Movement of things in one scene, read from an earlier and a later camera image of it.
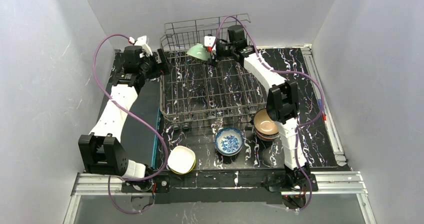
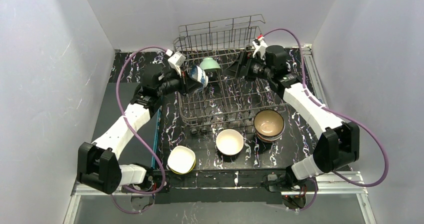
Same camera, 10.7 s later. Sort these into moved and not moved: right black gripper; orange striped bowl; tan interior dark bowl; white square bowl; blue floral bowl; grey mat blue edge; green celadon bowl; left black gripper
Moved: green celadon bowl; left black gripper; right black gripper; blue floral bowl
Not moved: tan interior dark bowl; grey mat blue edge; orange striped bowl; white square bowl
